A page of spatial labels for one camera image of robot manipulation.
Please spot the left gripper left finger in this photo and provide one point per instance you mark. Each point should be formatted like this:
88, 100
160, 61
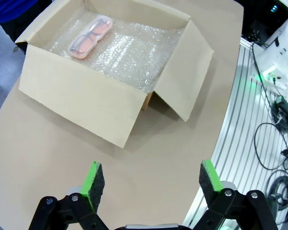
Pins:
91, 191

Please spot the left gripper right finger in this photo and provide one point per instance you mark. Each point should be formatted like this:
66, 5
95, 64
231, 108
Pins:
208, 189

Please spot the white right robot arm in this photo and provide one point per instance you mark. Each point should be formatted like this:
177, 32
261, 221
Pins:
285, 36

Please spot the pink transparent glasses case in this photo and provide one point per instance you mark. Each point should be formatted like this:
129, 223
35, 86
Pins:
82, 54

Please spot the black glasses in pink case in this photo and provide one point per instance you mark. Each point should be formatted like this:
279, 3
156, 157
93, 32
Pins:
89, 34

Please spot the large open cardboard box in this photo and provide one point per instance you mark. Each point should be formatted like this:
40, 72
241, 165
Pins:
86, 107

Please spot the green yellow handheld device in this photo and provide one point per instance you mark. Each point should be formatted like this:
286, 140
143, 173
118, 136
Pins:
282, 103

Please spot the clear bubble wrap sheet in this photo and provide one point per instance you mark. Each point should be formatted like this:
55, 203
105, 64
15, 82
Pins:
129, 55

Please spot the black equipment with cyan light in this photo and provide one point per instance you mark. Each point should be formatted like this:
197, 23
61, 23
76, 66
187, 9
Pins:
261, 24

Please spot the person in blue hoodie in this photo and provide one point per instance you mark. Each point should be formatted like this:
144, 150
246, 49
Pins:
9, 7

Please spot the slotted aluminium base plate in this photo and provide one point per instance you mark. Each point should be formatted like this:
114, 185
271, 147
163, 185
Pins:
244, 100

